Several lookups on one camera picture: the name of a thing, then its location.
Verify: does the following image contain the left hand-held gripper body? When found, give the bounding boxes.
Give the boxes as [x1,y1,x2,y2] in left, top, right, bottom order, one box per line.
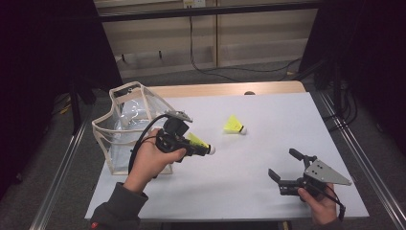
[155,109,193,157]

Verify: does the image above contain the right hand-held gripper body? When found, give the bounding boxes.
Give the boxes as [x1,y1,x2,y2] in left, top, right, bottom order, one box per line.
[278,155,353,197]

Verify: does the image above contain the yellow shuttlecock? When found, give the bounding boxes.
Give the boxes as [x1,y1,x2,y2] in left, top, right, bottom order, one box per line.
[186,132,216,156]
[222,114,248,136]

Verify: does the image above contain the clear plastic bag beige trim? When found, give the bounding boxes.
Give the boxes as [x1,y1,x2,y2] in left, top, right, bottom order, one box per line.
[91,80,181,176]

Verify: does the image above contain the person's right hand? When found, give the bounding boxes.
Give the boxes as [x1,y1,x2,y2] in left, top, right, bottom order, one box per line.
[297,183,339,226]

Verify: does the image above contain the person's left hand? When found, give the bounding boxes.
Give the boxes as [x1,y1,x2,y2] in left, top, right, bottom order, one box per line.
[123,127,188,195]

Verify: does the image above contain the black stand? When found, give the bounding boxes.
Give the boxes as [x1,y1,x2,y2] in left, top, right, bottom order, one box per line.
[68,76,98,135]

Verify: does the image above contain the beige cabinet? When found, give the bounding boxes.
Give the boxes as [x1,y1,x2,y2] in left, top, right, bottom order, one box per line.
[95,0,320,80]

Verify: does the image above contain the dark curtain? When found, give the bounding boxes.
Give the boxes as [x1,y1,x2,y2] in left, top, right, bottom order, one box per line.
[300,0,406,154]
[0,0,124,199]

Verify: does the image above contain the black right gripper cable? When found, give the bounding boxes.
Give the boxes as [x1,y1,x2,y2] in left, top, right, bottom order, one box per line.
[319,183,348,222]

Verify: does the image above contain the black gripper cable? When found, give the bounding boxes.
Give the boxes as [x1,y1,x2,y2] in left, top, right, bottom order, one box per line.
[319,183,348,222]
[127,113,170,175]

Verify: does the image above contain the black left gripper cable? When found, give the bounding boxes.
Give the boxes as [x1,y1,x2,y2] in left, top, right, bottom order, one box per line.
[127,113,170,175]

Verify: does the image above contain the metal floor rail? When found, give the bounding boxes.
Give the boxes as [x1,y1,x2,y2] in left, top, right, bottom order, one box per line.
[30,117,91,230]
[317,90,406,230]

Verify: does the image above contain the black floor cables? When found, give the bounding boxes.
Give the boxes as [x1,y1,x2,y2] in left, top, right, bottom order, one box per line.
[322,80,359,132]

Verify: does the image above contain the black power cable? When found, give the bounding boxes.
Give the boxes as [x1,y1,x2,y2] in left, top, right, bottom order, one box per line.
[189,14,303,83]

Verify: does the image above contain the white wall socket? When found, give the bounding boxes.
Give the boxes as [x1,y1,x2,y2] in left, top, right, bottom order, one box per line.
[183,0,207,10]

